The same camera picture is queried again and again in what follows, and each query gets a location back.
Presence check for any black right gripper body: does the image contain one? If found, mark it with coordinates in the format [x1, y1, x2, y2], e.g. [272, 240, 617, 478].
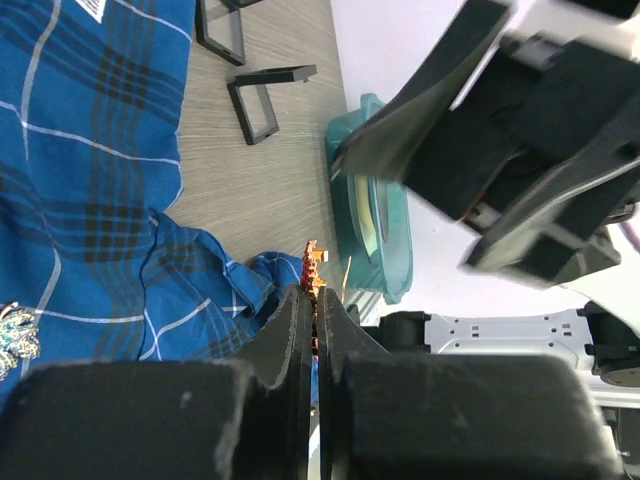
[402, 31, 639, 239]

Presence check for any blue plaid shirt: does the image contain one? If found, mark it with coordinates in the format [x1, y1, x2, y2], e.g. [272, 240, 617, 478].
[1, 1, 302, 394]

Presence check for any black square frame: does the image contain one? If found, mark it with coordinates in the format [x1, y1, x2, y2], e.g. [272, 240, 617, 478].
[195, 0, 260, 66]

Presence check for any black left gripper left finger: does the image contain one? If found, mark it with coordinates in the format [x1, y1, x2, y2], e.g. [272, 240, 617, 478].
[1, 287, 312, 479]

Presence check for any small black tilted frame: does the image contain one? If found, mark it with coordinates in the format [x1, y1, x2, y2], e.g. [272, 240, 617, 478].
[227, 64, 317, 146]

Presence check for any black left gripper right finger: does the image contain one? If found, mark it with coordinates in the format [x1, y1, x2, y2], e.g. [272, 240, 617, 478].
[317, 288, 623, 479]

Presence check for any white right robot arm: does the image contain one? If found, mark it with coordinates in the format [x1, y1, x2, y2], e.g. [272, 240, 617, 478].
[327, 1, 639, 388]

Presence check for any teal plastic bin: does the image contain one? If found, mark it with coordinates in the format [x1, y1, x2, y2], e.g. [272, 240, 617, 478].
[324, 92, 415, 305]

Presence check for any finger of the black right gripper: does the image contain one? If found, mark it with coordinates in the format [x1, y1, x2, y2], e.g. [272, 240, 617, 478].
[466, 104, 639, 288]
[331, 0, 510, 181]

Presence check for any silver blue leaf brooch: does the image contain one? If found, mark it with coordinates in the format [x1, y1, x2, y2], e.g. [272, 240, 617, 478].
[0, 302, 41, 381]

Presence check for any orange leaf brooch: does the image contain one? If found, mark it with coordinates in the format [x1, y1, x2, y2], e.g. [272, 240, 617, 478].
[300, 240, 329, 360]

